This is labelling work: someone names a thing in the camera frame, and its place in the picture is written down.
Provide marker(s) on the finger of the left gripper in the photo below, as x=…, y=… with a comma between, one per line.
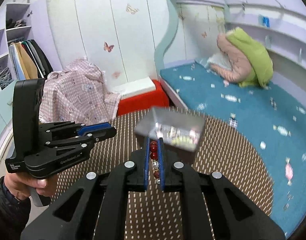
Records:
x=51, y=161
x=69, y=133

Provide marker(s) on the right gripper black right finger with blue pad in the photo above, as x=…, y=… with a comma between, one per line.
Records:
x=211, y=206

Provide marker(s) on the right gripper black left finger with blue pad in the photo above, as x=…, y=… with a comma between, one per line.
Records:
x=95, y=206

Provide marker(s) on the person's dark sleeved forearm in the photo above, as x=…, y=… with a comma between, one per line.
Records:
x=14, y=213

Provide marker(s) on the person's left hand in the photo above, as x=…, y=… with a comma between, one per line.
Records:
x=18, y=184

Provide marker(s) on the hanging clothes in wardrobe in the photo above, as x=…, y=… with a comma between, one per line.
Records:
x=28, y=60

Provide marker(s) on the pink checked cloth cover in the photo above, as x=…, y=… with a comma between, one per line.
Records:
x=78, y=93

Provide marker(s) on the open wardrobe shelves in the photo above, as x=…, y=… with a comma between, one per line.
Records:
x=15, y=26

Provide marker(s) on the teal candy print mattress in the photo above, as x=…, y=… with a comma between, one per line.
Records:
x=270, y=118

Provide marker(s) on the grey metal tin box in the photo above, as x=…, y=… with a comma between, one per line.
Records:
x=180, y=130

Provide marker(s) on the white box on stool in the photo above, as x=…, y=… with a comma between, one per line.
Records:
x=135, y=88

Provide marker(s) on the red stool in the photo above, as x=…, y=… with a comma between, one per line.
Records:
x=158, y=98

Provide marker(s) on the pink and green folded quilt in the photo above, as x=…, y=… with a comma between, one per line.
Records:
x=251, y=63

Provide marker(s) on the white pillow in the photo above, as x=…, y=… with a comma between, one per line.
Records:
x=218, y=61

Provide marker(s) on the blue item on shelf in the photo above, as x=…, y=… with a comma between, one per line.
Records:
x=264, y=21

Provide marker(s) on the teal bunk bed frame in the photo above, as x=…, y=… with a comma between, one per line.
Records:
x=168, y=36

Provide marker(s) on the lilac wall shelf unit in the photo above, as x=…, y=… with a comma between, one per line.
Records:
x=285, y=39

